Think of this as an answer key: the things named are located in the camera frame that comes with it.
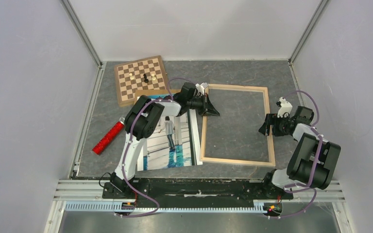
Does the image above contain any wooden chessboard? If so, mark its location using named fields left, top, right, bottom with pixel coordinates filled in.
left=114, top=55, right=169, bottom=106

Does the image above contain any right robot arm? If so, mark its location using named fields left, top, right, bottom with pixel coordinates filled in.
left=258, top=106, right=341, bottom=198

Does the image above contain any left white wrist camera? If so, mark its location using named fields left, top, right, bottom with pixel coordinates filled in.
left=195, top=83, right=209, bottom=95

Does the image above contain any brown cardboard backing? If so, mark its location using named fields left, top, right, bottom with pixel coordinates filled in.
left=134, top=89, right=170, bottom=103

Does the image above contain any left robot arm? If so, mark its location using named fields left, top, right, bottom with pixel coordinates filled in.
left=110, top=82, right=220, bottom=198

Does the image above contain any black chess piece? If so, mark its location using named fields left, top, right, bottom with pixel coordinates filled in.
left=143, top=73, right=149, bottom=83

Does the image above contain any red toy microphone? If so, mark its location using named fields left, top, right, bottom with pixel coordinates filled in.
left=92, top=117, right=125, bottom=155

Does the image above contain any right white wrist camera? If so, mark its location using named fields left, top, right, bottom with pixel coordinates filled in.
left=276, top=97, right=292, bottom=118

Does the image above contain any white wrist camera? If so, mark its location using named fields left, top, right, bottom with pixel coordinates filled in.
left=195, top=83, right=209, bottom=95
left=276, top=97, right=292, bottom=118

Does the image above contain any wooden picture frame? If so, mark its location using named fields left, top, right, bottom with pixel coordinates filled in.
left=200, top=84, right=276, bottom=167

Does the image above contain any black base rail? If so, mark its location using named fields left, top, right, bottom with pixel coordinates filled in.
left=102, top=178, right=293, bottom=200

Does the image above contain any printed photo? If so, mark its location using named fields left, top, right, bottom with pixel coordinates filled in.
left=137, top=107, right=203, bottom=171

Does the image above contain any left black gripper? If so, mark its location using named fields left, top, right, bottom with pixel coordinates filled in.
left=187, top=93, right=220, bottom=117

